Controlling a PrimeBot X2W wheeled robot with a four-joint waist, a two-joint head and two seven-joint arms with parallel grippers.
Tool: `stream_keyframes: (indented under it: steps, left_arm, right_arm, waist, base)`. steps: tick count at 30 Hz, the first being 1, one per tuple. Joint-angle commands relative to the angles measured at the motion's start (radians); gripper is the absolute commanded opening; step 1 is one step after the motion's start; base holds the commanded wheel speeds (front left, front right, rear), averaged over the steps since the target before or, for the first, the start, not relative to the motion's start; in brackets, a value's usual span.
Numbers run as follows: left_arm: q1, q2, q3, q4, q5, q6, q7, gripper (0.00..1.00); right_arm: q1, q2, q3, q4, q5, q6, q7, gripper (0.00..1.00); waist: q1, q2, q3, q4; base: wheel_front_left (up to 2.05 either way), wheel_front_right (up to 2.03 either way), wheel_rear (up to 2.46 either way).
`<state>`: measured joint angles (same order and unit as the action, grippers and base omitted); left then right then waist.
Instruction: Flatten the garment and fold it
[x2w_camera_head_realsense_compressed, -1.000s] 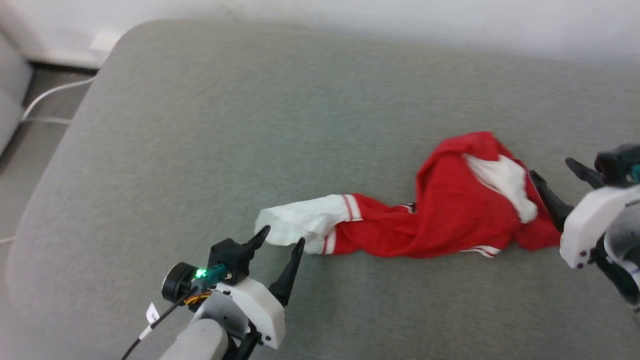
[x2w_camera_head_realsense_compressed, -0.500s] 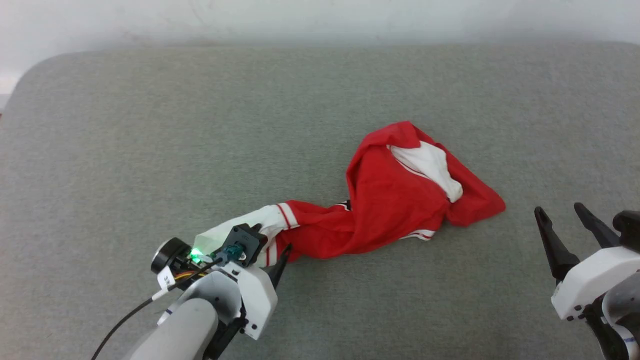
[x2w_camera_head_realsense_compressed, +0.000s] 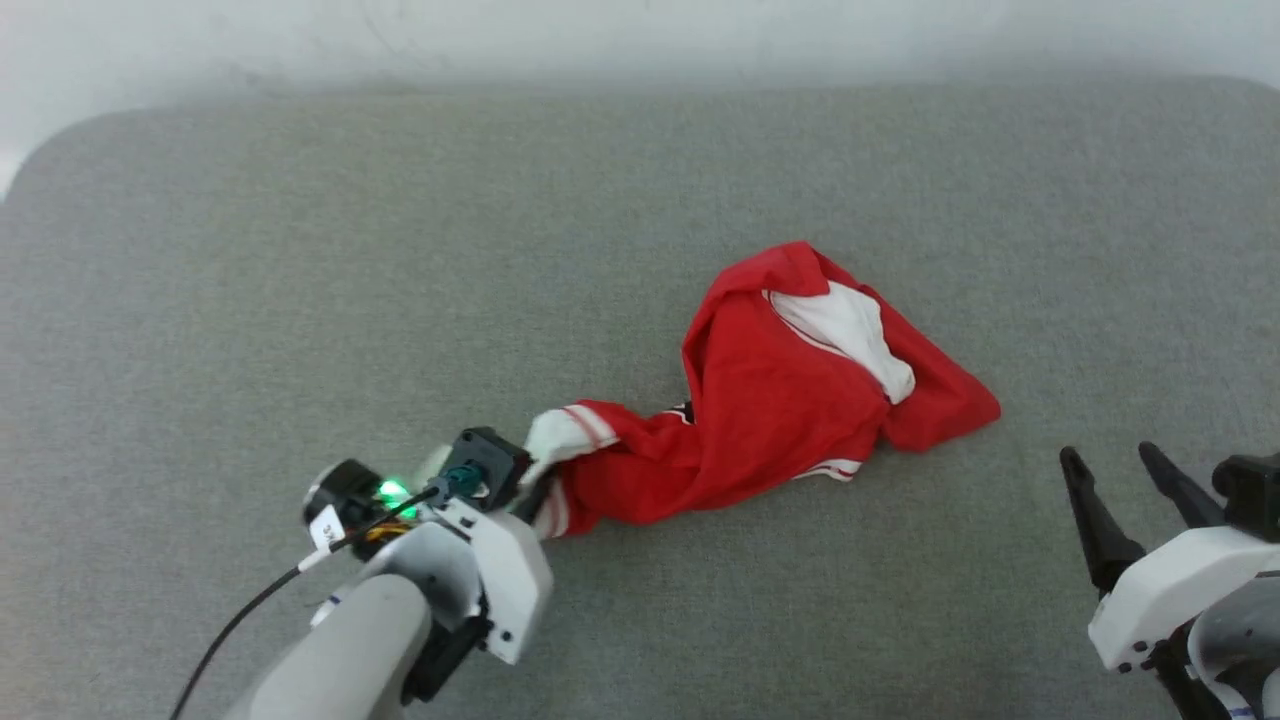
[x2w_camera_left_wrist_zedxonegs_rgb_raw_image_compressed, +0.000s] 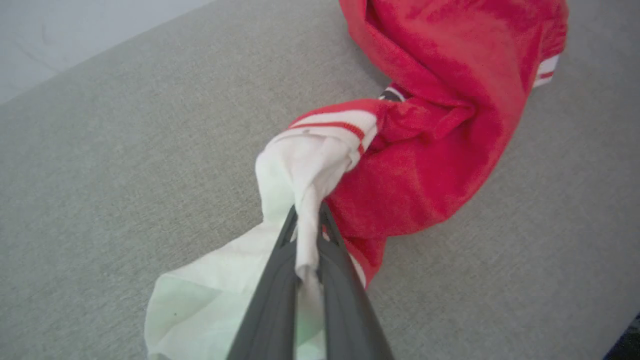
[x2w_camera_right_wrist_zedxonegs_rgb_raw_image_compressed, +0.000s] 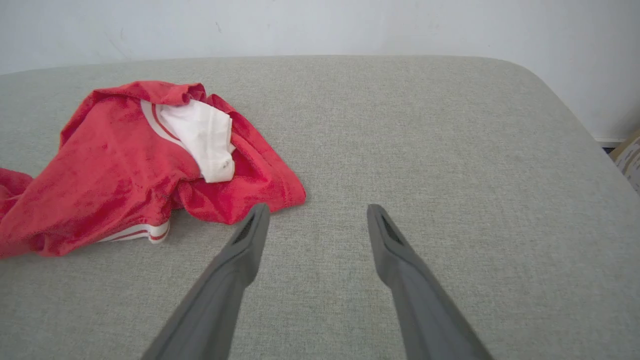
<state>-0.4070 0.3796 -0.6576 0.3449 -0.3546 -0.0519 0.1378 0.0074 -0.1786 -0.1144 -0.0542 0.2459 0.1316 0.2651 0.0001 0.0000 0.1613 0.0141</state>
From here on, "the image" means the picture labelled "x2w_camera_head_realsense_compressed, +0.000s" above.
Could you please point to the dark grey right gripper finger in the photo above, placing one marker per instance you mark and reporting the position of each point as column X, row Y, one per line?
column 1185, row 495
column 1100, row 530

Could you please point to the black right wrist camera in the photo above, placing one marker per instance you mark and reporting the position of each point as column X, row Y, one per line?
column 1250, row 495

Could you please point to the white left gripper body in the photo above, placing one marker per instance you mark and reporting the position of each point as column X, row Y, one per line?
column 505, row 575

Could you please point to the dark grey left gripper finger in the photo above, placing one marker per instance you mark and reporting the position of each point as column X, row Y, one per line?
column 536, row 500

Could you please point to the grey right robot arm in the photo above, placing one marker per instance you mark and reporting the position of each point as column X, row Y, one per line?
column 1240, row 650

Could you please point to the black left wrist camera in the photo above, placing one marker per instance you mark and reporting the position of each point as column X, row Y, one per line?
column 485, row 460

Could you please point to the grey fabric sofa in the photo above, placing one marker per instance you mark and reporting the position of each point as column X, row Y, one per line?
column 300, row 250

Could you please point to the red basketball jersey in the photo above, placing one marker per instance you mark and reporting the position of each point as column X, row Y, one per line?
column 760, row 420

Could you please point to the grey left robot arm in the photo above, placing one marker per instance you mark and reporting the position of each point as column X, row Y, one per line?
column 340, row 650

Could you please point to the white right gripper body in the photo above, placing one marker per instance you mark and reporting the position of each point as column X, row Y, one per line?
column 1165, row 595

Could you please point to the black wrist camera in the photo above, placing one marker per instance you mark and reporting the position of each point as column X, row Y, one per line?
column 485, row 460
column 1250, row 495

